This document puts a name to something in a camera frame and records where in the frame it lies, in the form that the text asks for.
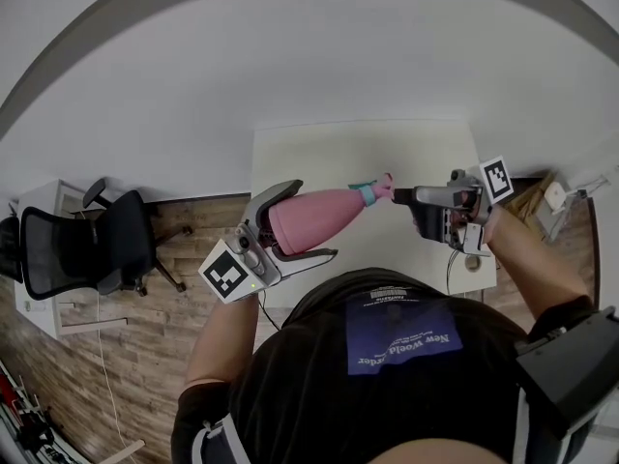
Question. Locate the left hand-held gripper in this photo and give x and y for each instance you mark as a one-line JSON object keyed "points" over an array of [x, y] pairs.
{"points": [[225, 273]]}

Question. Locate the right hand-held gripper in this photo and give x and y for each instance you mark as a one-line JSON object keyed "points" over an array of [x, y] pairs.
{"points": [[445, 223]]}

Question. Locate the pink spray bottle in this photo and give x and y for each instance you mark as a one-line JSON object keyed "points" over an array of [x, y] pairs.
{"points": [[314, 220]]}

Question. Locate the person's left forearm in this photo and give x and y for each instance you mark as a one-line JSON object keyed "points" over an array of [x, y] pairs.
{"points": [[222, 341]]}

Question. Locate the person's right forearm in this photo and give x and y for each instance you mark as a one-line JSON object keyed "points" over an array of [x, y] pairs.
{"points": [[537, 273]]}

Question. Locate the white table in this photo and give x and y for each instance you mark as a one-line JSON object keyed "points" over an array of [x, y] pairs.
{"points": [[338, 162]]}

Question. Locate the grey device box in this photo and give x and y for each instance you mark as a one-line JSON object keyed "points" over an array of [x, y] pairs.
{"points": [[549, 223]]}

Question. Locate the small white device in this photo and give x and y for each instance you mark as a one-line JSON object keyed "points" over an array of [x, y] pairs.
{"points": [[554, 197]]}

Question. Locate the person's black t-shirt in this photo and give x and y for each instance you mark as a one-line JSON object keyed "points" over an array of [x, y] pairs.
{"points": [[300, 404]]}

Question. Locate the black office chair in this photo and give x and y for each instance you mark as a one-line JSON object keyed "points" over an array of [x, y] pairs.
{"points": [[87, 240]]}

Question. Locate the black worn equipment box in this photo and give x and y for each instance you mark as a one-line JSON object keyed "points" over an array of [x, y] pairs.
{"points": [[570, 370]]}

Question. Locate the white desk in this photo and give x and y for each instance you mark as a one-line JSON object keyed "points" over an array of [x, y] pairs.
{"points": [[38, 307]]}

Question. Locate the cluttered equipment rack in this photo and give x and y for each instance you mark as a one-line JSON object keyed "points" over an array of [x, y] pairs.
{"points": [[29, 423]]}

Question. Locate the white wall socket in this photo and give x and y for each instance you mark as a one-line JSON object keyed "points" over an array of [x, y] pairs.
{"points": [[592, 186]]}

